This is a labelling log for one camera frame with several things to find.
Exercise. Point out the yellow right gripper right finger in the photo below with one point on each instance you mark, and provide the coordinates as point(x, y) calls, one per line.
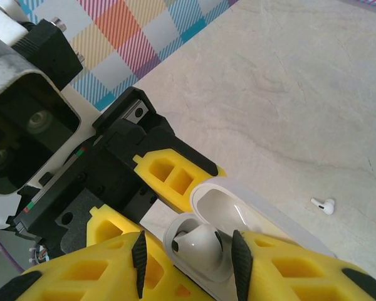
point(300, 276)

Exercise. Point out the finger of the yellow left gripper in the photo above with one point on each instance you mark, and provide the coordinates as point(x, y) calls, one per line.
point(109, 225)
point(169, 175)

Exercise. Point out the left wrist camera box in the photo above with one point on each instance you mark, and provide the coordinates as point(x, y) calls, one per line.
point(25, 131)

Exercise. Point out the white earbud charging case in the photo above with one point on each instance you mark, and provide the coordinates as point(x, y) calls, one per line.
point(269, 213)

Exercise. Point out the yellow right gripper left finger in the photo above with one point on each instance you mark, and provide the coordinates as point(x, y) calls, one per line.
point(65, 276)

